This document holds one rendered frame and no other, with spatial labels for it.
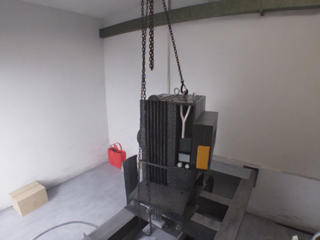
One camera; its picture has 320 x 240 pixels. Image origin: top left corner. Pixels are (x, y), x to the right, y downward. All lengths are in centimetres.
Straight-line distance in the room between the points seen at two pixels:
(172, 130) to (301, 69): 157
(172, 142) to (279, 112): 138
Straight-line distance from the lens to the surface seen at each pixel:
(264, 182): 251
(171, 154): 136
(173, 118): 126
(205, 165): 121
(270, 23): 231
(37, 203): 305
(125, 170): 165
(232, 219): 167
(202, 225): 158
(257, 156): 243
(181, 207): 134
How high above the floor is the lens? 180
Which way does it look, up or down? 15 degrees down
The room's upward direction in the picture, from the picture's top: straight up
